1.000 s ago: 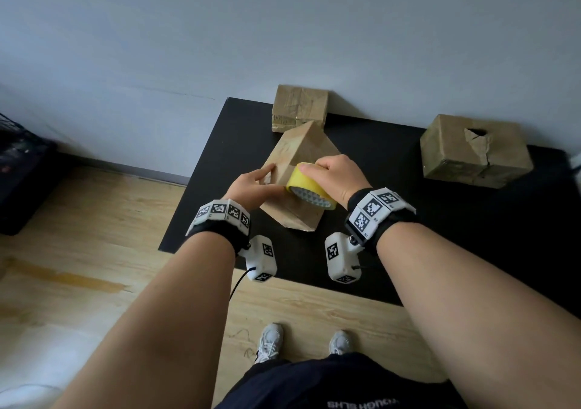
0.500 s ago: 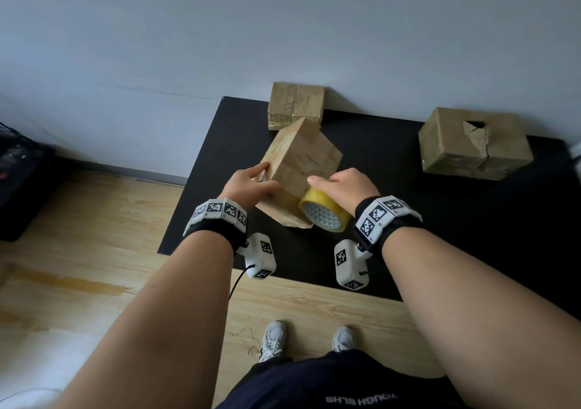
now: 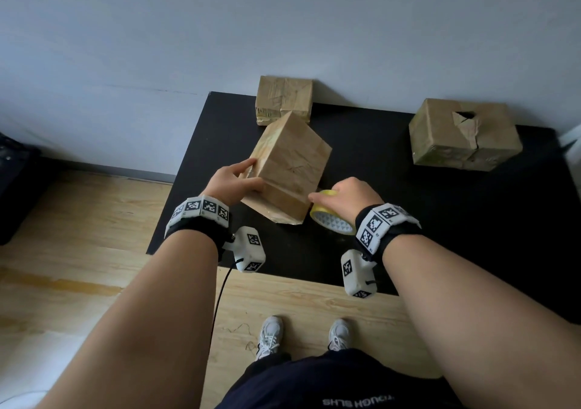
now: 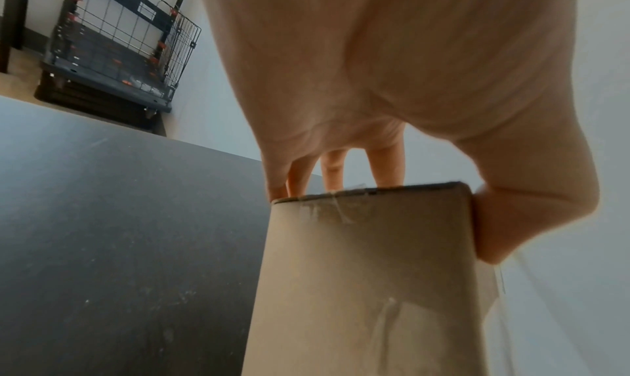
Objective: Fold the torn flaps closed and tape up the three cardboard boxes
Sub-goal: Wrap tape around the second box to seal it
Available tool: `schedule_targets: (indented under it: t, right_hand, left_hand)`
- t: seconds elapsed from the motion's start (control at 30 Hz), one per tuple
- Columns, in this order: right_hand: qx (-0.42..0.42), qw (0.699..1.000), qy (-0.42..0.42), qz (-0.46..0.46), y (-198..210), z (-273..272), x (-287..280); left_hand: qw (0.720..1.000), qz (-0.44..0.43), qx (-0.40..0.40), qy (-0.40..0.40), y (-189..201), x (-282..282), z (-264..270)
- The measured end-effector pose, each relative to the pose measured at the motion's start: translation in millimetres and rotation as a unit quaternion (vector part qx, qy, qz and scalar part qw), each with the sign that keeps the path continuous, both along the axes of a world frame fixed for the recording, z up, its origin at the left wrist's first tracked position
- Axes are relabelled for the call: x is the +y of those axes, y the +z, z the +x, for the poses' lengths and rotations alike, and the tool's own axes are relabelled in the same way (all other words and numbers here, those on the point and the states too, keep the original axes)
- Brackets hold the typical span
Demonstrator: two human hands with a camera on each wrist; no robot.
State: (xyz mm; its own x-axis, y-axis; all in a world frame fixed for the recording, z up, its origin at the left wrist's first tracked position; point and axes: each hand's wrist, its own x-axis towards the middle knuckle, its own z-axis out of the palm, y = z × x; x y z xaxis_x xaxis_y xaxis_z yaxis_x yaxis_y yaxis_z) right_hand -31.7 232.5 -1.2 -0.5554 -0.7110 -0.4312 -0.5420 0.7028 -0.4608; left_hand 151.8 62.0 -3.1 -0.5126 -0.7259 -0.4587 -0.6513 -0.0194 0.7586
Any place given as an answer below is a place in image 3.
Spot person's right hand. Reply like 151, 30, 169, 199
307, 176, 386, 224

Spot person's left hand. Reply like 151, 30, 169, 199
201, 157, 266, 207

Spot yellow tape roll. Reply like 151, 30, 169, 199
309, 189, 358, 236

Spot tall cardboard box square hole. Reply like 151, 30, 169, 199
239, 111, 333, 226

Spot small cardboard box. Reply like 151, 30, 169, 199
255, 75, 315, 127

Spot wide cardboard box torn flap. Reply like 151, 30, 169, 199
408, 98, 524, 172

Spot person's right forearm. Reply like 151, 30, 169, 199
383, 235, 581, 409

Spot person's left forearm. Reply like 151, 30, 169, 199
36, 230, 220, 409

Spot black marker wristband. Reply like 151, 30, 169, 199
164, 195, 231, 259
353, 202, 423, 264

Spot white right sneaker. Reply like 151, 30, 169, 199
327, 318, 354, 353

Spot white sneaker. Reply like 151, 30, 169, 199
327, 318, 354, 353
255, 315, 284, 362

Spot thin black thread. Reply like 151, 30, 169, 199
226, 322, 260, 355

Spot white left sneaker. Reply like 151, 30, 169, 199
255, 315, 284, 362

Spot black shorts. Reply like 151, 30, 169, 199
214, 348, 464, 409

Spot black bag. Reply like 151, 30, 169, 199
0, 131, 42, 246

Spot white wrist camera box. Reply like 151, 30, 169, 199
340, 249, 378, 299
222, 226, 268, 274

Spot black camera cable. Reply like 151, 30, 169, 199
211, 258, 244, 332

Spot white metal shelf frame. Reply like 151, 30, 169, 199
558, 124, 581, 178

